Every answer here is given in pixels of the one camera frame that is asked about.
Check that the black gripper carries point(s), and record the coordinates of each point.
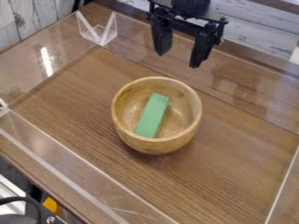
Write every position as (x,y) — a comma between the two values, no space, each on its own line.
(191,17)

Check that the green rectangular block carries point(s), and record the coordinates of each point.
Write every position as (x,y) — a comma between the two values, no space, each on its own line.
(152,116)

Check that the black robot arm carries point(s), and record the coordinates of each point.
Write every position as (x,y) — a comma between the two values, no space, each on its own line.
(193,18)

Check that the brown wooden bowl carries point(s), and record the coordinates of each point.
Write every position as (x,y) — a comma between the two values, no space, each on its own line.
(182,116)

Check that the yellow tag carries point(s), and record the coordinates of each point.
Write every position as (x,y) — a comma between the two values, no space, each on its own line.
(51,205)

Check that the clear acrylic corner bracket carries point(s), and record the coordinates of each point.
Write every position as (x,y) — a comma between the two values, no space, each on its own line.
(100,35)

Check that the clear acrylic tray wall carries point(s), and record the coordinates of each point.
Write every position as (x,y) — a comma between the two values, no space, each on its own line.
(83,189)

